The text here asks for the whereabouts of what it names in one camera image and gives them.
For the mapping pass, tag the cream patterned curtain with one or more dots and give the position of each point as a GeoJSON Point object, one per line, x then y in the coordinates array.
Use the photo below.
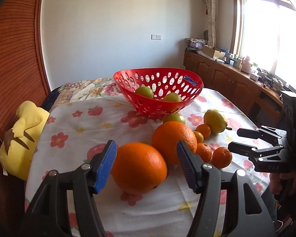
{"type": "Point", "coordinates": [212, 17]}

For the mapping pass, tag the green apple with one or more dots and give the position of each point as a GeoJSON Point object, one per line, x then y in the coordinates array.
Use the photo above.
{"type": "Point", "coordinates": [144, 91]}
{"type": "Point", "coordinates": [172, 97]}
{"type": "Point", "coordinates": [174, 118]}

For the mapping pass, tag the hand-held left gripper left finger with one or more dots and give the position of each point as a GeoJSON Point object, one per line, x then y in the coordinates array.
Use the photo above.
{"type": "Point", "coordinates": [106, 167]}

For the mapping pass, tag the small tangerine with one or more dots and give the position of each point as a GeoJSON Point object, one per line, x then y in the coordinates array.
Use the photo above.
{"type": "Point", "coordinates": [203, 151]}
{"type": "Point", "coordinates": [221, 156]}
{"type": "Point", "coordinates": [199, 136]}
{"type": "Point", "coordinates": [203, 130]}

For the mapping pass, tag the cardboard box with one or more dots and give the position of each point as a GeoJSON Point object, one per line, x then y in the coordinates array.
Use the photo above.
{"type": "Point", "coordinates": [212, 51]}

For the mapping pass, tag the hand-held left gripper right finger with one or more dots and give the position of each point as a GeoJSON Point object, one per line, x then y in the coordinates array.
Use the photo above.
{"type": "Point", "coordinates": [186, 165]}

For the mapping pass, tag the large orange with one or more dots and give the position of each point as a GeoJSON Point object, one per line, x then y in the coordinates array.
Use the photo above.
{"type": "Point", "coordinates": [138, 167]}
{"type": "Point", "coordinates": [171, 138]}

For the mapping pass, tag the folded patterned cloth pile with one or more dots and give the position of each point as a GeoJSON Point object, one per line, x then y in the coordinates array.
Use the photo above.
{"type": "Point", "coordinates": [194, 40]}

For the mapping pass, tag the yellow plush toy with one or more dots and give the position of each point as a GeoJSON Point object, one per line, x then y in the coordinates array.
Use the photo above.
{"type": "Point", "coordinates": [22, 133]}

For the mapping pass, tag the white plastic jug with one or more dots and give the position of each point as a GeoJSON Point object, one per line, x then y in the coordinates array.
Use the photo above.
{"type": "Point", "coordinates": [246, 65]}

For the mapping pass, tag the wooden slatted wardrobe door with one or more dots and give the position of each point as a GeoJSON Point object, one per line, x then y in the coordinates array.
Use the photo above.
{"type": "Point", "coordinates": [14, 54]}

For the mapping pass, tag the white wall socket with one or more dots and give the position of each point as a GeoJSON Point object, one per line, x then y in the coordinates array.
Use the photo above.
{"type": "Point", "coordinates": [156, 37]}

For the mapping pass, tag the dark blue bedding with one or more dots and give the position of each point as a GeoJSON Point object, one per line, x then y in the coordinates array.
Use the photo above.
{"type": "Point", "coordinates": [50, 96]}

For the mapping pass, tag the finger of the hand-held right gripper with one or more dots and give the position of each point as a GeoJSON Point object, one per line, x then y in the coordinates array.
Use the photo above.
{"type": "Point", "coordinates": [239, 148]}
{"type": "Point", "coordinates": [248, 133]}

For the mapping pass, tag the wooden framed window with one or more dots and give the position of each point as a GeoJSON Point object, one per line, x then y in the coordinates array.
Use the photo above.
{"type": "Point", "coordinates": [261, 29]}

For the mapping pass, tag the yellow lemon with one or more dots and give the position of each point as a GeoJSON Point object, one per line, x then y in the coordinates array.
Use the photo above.
{"type": "Point", "coordinates": [215, 121]}

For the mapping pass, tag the white flower strawberry print cloth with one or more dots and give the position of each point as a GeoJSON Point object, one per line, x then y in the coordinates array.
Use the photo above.
{"type": "Point", "coordinates": [88, 128]}

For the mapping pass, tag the red perforated plastic basket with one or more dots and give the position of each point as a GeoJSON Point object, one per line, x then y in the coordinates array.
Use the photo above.
{"type": "Point", "coordinates": [143, 103]}

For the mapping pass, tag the white device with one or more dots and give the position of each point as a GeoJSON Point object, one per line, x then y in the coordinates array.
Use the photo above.
{"type": "Point", "coordinates": [255, 76]}

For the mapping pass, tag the person's right hand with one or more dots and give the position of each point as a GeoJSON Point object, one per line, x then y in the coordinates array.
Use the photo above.
{"type": "Point", "coordinates": [277, 181]}

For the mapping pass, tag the beige floral bedsheet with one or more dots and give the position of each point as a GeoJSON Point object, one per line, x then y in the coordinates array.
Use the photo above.
{"type": "Point", "coordinates": [88, 88]}

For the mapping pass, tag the wooden cabinet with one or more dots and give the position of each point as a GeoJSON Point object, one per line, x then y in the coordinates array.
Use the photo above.
{"type": "Point", "coordinates": [224, 79]}

